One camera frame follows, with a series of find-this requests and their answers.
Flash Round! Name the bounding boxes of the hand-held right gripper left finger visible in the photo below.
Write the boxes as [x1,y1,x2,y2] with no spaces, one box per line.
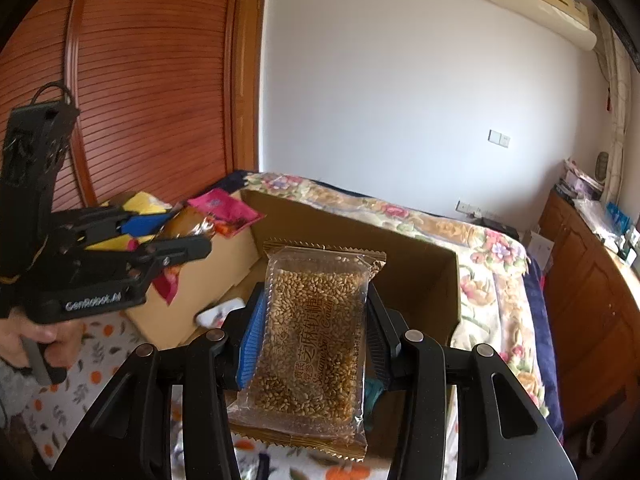
[55,282,266,480]

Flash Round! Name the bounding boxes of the person's left hand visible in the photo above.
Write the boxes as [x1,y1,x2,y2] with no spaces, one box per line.
[0,310,86,376]

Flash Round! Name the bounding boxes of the brown cardboard box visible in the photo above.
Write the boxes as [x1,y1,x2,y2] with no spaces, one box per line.
[125,187,461,461]

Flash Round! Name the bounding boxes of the long clear snack packet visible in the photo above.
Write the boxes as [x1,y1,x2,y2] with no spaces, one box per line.
[195,297,246,328]

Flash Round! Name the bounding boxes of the wooden cabinet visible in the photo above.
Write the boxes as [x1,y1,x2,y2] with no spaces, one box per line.
[537,187,640,441]

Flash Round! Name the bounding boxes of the blue boxes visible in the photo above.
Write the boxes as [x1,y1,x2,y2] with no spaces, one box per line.
[606,202,632,242]

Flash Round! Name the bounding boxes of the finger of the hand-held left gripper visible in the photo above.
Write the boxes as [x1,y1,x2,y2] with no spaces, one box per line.
[85,236,213,283]
[75,207,171,241]

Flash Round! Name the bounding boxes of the white paper bag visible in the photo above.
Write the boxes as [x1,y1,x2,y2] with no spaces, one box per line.
[525,230,555,273]

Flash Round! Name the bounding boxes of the white air conditioner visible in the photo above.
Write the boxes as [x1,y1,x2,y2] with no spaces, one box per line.
[490,0,598,51]

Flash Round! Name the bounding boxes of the orange-print bed sheet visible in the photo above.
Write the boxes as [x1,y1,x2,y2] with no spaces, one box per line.
[20,320,401,480]

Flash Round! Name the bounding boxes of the pink snack packet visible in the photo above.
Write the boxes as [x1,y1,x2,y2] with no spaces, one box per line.
[152,265,183,306]
[187,190,266,237]

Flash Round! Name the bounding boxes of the floral blanket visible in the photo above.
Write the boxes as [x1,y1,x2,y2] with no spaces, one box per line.
[245,172,548,421]

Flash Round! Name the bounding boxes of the yellow plush pillow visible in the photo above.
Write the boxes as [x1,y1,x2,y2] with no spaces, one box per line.
[85,191,173,252]

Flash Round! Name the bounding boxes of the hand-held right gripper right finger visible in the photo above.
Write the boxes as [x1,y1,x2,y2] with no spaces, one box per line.
[365,287,578,480]

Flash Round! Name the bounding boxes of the pile of boxes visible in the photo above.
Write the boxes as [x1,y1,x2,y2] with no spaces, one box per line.
[555,159,606,202]

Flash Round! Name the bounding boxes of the white curtain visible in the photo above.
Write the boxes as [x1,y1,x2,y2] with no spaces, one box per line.
[597,15,633,201]

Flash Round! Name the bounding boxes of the clear sesame candy packet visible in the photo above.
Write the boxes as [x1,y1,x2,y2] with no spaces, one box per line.
[227,237,388,463]

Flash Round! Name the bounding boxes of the wooden wardrobe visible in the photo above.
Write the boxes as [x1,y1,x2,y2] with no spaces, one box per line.
[0,0,268,211]

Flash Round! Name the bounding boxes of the navy blanket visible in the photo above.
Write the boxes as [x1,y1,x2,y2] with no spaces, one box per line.
[525,255,565,441]

